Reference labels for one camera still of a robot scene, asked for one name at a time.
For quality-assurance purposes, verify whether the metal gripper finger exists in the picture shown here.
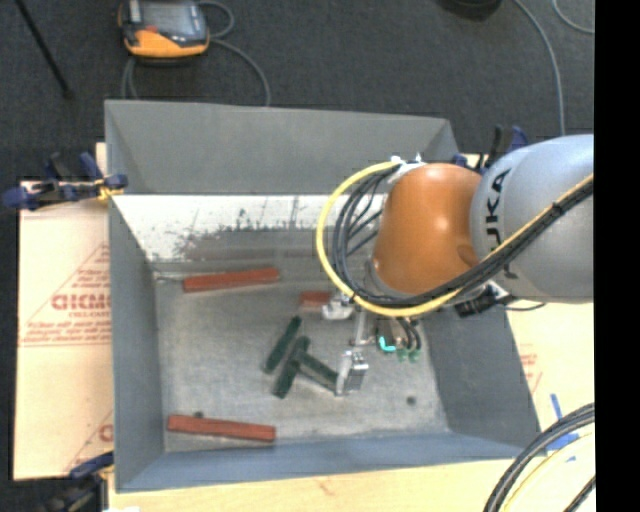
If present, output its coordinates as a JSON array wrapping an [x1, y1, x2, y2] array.
[[321, 293, 356, 322], [335, 349, 371, 398]]

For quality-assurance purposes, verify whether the red-brown flat block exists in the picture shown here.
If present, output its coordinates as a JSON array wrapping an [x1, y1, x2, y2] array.
[[166, 413, 278, 444], [181, 266, 282, 294], [298, 290, 333, 313]]

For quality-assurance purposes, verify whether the dark green flat block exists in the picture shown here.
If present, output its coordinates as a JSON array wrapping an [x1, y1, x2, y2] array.
[[263, 315, 304, 375], [272, 335, 312, 400], [294, 351, 342, 395]]

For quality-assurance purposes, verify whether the grey metal bin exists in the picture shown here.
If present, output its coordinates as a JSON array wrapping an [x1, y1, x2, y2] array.
[[103, 98, 544, 494]]

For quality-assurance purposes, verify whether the brown cardboard board red print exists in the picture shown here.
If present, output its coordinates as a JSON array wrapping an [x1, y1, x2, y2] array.
[[11, 141, 595, 482]]

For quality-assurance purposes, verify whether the black cylinder on white bracket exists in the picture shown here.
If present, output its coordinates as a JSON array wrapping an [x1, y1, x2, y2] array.
[[453, 285, 514, 320]]

